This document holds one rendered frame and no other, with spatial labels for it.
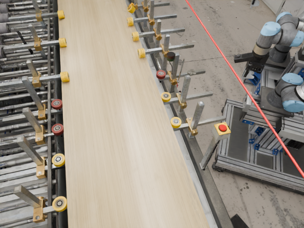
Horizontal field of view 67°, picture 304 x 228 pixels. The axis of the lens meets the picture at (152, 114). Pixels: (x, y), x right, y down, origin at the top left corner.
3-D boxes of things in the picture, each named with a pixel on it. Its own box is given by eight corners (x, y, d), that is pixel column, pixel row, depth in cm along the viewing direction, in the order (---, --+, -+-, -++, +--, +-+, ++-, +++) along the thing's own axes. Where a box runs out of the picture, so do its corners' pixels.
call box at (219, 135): (221, 129, 135) (225, 121, 129) (226, 139, 131) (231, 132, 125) (211, 131, 134) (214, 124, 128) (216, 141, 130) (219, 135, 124)
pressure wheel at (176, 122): (171, 123, 178) (173, 114, 169) (181, 127, 176) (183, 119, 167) (167, 131, 174) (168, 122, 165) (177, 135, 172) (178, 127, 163)
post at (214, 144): (204, 163, 170) (220, 130, 134) (206, 168, 167) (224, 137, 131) (198, 164, 169) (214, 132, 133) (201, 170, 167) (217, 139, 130)
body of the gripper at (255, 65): (259, 75, 127) (269, 58, 117) (244, 71, 128) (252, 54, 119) (260, 66, 131) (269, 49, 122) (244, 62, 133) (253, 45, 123)
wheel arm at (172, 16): (175, 16, 243) (176, 12, 240) (176, 17, 241) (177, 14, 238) (129, 21, 234) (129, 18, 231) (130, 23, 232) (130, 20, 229)
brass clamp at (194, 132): (191, 121, 182) (192, 116, 178) (197, 135, 174) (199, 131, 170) (184, 122, 181) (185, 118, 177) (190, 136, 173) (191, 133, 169)
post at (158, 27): (157, 59, 246) (160, 18, 208) (158, 62, 244) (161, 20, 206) (154, 60, 246) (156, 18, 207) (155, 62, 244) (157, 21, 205)
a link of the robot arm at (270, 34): (284, 30, 105) (265, 28, 106) (273, 50, 114) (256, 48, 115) (282, 21, 110) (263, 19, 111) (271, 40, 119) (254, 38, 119)
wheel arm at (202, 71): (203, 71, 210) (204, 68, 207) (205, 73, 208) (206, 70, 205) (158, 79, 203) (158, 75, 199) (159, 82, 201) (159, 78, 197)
